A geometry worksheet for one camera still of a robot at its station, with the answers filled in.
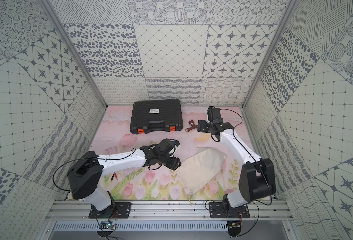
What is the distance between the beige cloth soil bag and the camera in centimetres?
83

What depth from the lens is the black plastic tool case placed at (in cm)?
103

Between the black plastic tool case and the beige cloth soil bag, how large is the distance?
0.83 feet
